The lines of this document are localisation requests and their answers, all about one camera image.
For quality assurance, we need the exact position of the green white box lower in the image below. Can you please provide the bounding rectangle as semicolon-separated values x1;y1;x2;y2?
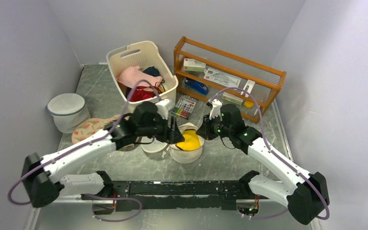
222;92;243;105

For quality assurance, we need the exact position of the green white box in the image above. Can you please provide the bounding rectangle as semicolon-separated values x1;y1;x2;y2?
222;92;243;105
183;58;206;72

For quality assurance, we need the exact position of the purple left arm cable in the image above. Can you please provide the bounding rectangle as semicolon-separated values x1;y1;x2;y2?
7;79;162;223

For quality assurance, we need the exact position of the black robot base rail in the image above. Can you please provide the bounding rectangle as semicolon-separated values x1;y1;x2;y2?
81;180;261;214

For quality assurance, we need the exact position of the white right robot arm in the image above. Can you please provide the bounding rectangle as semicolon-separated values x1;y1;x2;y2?
196;100;330;225

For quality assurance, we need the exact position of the orange wooden shelf rack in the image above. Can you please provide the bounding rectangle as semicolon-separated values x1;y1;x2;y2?
173;36;287;123

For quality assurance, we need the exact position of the yellow bra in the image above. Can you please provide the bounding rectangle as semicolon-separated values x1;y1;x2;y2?
175;129;201;151

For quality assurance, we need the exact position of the green white box upper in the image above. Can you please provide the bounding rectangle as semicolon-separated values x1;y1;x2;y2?
183;58;206;72

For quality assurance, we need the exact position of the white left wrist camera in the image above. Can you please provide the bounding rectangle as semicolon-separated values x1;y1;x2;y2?
155;99;175;120

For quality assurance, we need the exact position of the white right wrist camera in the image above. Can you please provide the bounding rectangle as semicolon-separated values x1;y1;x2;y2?
207;99;222;120

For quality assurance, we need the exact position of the yellow small block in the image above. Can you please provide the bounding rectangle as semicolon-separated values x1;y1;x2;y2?
243;101;254;109

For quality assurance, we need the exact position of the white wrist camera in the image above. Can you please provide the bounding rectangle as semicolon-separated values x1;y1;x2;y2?
155;99;175;120
207;99;222;120

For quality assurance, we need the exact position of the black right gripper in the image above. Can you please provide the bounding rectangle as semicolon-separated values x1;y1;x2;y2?
196;112;233;140

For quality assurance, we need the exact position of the pink cloth in basket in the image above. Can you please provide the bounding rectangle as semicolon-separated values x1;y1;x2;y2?
114;66;163;89

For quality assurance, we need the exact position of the white mesh laundry bag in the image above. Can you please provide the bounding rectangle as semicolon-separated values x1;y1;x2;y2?
140;122;205;164

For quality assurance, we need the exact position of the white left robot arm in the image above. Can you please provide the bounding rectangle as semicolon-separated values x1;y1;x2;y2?
22;99;184;207

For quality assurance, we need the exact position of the pack of coloured markers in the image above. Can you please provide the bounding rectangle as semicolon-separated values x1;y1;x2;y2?
171;95;198;120

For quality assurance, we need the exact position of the blue stapler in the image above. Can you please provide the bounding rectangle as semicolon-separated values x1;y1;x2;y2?
184;78;209;95

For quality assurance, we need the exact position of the clear blister pack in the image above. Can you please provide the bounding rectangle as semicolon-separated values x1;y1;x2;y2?
203;67;242;88

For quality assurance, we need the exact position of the floral pink bra bag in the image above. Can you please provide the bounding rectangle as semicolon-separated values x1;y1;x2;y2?
71;114;120;144

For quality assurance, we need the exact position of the red garment in basket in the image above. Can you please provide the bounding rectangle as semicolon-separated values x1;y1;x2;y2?
125;86;165;102

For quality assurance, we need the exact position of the dark blue garment in basket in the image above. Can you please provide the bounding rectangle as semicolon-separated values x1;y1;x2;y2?
143;66;161;77

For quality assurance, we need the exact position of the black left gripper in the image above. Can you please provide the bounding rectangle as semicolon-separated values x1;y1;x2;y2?
138;112;185;143

